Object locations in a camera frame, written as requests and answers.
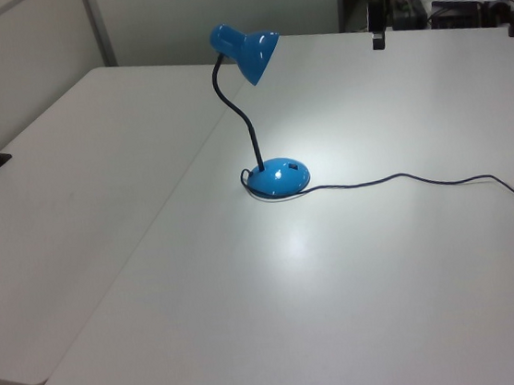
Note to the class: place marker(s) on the blue gooseneck desk lamp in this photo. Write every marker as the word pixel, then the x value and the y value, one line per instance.
pixel 279 180

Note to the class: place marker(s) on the black equipment box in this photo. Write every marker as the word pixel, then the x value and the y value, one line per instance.
pixel 411 14

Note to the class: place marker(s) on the dark flat equipment case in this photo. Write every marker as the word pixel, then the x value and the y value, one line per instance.
pixel 459 13

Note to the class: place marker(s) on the grey partition frame post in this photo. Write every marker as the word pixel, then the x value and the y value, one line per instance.
pixel 99 29

